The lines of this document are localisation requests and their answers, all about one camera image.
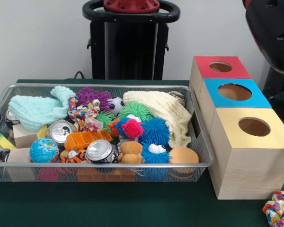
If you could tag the pink spiky ball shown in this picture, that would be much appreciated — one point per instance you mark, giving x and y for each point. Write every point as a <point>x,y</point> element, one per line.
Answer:
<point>132,127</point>

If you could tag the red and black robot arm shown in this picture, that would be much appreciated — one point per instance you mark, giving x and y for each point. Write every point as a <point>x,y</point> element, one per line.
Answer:
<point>272,33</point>

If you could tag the wooden box with three holes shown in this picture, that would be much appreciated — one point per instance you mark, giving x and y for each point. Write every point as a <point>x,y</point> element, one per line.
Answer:
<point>251,170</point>

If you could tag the blue spiky ball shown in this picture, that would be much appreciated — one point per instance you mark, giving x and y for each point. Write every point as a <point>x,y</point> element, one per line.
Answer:
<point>156,128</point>

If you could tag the orange plush toy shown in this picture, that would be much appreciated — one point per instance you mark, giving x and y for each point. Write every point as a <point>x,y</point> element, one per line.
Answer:
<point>131,151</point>

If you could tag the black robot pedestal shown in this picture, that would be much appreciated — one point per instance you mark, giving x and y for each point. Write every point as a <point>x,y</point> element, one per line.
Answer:
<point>132,47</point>

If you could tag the small soccer ball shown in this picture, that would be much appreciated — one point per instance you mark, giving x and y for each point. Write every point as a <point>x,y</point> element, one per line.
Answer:
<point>117,104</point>

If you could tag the purple spiky ball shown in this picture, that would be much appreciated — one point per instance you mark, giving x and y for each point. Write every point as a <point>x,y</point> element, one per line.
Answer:
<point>94,95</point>

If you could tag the silver drink can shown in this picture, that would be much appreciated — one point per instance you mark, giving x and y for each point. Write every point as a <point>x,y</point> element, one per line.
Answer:
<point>59,132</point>
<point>99,151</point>

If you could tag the blue globe ball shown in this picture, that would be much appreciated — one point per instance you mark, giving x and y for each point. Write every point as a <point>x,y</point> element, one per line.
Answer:
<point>43,150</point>

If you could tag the cream cloth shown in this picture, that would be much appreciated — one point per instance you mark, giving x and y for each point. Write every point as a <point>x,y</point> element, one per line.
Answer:
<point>165,108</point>

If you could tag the orange plastic crate toy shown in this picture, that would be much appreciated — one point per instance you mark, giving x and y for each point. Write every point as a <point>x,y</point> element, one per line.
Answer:
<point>85,139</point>

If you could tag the mint green cloth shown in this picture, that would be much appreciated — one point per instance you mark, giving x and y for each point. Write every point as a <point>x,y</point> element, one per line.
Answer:
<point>35,111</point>

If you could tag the silver mesh bin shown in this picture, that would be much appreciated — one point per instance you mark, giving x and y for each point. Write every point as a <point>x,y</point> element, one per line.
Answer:
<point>156,176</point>

